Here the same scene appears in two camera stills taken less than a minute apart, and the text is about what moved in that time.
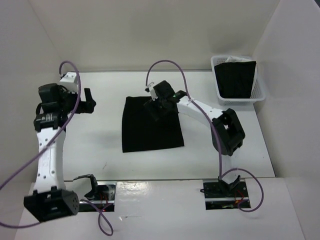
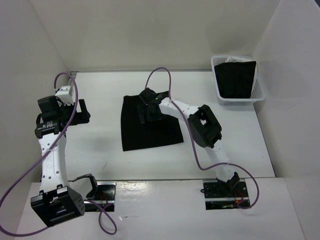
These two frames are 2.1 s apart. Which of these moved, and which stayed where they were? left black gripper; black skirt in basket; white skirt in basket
Moved: left black gripper
Stayed: white skirt in basket; black skirt in basket
